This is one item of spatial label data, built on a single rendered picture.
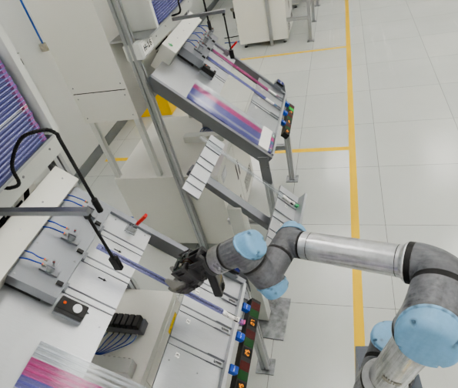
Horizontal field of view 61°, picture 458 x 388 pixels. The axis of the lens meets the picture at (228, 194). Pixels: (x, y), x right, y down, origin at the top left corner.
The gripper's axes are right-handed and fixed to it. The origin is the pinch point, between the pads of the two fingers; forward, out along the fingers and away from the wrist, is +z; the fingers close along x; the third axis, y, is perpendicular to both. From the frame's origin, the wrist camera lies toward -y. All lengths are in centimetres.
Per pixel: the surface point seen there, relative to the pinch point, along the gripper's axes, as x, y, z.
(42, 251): 7.1, 34.9, 12.3
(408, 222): -122, -127, -21
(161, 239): -19.0, 5.8, 9.9
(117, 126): -256, 20, 201
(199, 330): 4.3, -16.8, 5.0
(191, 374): 17.6, -18.0, 4.7
